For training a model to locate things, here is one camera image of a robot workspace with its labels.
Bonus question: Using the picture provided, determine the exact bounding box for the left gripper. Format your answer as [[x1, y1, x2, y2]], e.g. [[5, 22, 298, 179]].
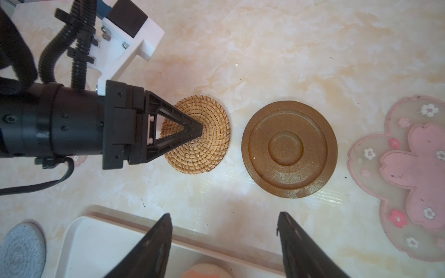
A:
[[102, 81, 203, 170]]

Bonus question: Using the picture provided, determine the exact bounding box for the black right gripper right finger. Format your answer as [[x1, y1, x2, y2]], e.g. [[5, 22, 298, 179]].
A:
[[277, 212, 348, 278]]

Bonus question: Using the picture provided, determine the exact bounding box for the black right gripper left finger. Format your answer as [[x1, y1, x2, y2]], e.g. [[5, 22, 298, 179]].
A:
[[106, 213, 173, 278]]

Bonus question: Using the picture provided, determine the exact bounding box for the round woven rattan coaster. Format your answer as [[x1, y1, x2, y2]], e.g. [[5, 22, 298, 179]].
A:
[[165, 96, 231, 174]]

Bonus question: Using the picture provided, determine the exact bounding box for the round brown wooden coaster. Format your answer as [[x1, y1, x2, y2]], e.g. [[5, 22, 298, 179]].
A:
[[241, 101, 338, 199]]

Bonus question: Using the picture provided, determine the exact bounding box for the round grey felt coaster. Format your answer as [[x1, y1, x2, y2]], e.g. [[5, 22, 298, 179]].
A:
[[1, 222, 46, 278]]

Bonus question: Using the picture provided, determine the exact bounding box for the pink flower silicone coaster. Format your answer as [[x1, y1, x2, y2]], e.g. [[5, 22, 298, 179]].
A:
[[347, 96, 445, 262]]

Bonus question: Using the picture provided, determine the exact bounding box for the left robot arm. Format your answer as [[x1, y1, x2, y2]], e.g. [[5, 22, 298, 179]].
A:
[[1, 1, 203, 170]]

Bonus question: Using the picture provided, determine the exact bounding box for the peach orange mug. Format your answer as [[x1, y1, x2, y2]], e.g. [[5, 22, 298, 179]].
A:
[[180, 263, 232, 278]]

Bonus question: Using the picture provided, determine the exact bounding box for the translucent white tray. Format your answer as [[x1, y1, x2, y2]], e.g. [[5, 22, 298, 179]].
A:
[[55, 206, 285, 278]]

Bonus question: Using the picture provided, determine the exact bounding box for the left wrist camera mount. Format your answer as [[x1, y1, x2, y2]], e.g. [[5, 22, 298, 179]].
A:
[[87, 1, 165, 96]]

